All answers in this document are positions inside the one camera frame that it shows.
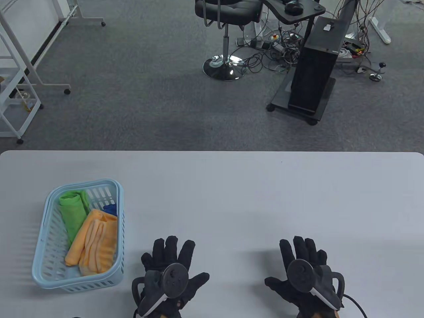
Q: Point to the white rolling whiteboard stand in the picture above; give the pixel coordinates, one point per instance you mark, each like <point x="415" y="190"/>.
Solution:
<point x="20" y="29"/>

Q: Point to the chrome stand foot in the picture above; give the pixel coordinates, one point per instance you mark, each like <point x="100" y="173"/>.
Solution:
<point x="375" y="78"/>

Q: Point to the black left hand controller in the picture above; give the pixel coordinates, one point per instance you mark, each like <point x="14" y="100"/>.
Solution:
<point x="174" y="280"/>

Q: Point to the green rectangular towel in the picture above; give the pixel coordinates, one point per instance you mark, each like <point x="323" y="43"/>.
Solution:
<point x="73" y="215"/>

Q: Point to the light blue plastic basket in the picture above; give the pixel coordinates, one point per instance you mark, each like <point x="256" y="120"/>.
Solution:
<point x="49" y="261"/>

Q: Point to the person's left hand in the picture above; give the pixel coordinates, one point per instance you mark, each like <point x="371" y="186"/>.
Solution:
<point x="165" y="250"/>

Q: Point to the white desk leg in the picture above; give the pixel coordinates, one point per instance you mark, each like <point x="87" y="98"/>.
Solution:
<point x="381" y="31"/>

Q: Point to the black slanted post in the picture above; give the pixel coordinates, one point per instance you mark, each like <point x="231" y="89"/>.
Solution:
<point x="344" y="10"/>

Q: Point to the black computer tower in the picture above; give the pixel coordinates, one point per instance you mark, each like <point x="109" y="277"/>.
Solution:
<point x="314" y="76"/>

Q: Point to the small black side desk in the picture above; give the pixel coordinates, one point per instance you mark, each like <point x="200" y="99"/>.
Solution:
<point x="304" y="15"/>

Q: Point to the person's right hand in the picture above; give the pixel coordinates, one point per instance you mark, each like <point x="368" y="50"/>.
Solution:
<point x="303" y="248"/>

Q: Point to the black swivel chair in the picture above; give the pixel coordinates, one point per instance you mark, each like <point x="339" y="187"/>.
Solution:
<point x="228" y="8"/>

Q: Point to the black right hand controller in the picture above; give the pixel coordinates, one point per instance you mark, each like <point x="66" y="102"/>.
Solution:
<point x="299" y="275"/>

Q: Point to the orange rectangular towel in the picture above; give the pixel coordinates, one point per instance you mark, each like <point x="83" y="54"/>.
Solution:
<point x="96" y="241"/>

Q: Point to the black hand controller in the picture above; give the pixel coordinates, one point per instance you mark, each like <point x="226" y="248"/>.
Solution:
<point x="174" y="280"/>
<point x="299" y="275"/>

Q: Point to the round white floor device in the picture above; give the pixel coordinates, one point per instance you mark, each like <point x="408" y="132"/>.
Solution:
<point x="344" y="54"/>

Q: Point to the black object on side desk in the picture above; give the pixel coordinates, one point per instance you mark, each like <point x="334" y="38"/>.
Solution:
<point x="293" y="6"/>

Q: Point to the black rolling base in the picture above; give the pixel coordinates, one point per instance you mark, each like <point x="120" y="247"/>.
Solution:
<point x="281" y="96"/>

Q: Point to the white metal rack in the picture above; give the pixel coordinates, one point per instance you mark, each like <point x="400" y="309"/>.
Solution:
<point x="10" y="89"/>

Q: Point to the blue rectangular towel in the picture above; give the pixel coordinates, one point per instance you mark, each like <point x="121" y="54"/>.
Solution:
<point x="111" y="209"/>

